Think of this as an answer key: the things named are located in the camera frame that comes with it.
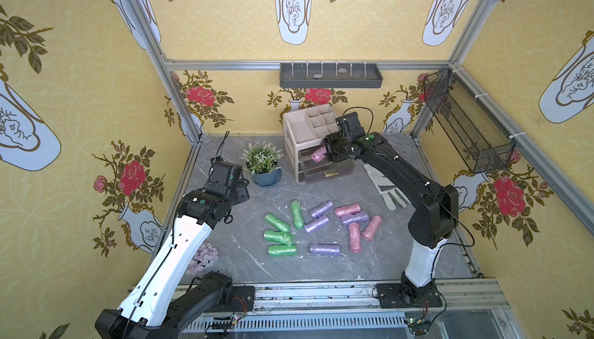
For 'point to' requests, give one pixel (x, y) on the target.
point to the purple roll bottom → (324, 249)
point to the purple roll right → (361, 217)
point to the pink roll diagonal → (372, 227)
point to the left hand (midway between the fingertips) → (240, 188)
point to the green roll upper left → (278, 223)
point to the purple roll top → (322, 210)
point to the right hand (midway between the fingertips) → (315, 146)
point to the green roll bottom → (282, 251)
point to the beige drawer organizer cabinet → (304, 131)
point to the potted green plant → (262, 162)
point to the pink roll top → (347, 209)
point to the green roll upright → (296, 210)
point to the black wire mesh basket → (480, 138)
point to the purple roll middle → (315, 225)
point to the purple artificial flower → (204, 255)
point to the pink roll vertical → (355, 237)
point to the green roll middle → (282, 237)
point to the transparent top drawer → (314, 171)
